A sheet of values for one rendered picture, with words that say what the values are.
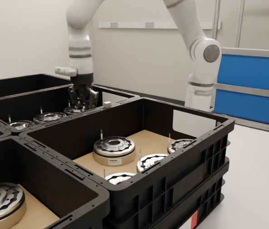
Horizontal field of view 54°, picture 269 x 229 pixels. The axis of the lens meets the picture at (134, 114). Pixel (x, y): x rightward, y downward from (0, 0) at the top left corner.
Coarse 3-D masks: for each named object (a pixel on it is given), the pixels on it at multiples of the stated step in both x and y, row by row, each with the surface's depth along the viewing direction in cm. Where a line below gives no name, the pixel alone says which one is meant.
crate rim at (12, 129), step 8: (56, 88) 92; (64, 88) 94; (96, 88) 94; (104, 88) 92; (16, 96) 82; (24, 96) 84; (136, 96) 82; (112, 104) 74; (80, 112) 67; (0, 120) 61; (56, 120) 61; (8, 128) 57; (24, 128) 57; (32, 128) 57
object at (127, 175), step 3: (114, 174) 52; (117, 174) 52; (120, 174) 52; (123, 174) 52; (126, 174) 52; (129, 174) 52; (132, 174) 52; (105, 177) 51; (108, 177) 51; (111, 177) 51; (114, 177) 52; (117, 177) 51; (120, 177) 51; (123, 177) 51; (126, 177) 51; (129, 177) 51; (108, 180) 51; (111, 180) 50
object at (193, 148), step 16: (96, 112) 67; (208, 112) 67; (48, 128) 58; (224, 128) 58; (192, 144) 49; (208, 144) 53; (64, 160) 44; (160, 160) 44; (176, 160) 45; (96, 176) 39; (144, 176) 39; (160, 176) 42; (112, 192) 36; (128, 192) 37
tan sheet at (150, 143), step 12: (144, 132) 80; (144, 144) 72; (156, 144) 72; (168, 144) 72; (84, 156) 66; (144, 156) 66; (96, 168) 60; (108, 168) 60; (120, 168) 60; (132, 168) 60
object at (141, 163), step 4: (148, 156) 59; (152, 156) 59; (156, 156) 60; (160, 156) 60; (164, 156) 60; (140, 160) 57; (144, 160) 58; (148, 160) 57; (140, 164) 56; (144, 164) 56; (148, 164) 56; (140, 168) 54; (144, 168) 55
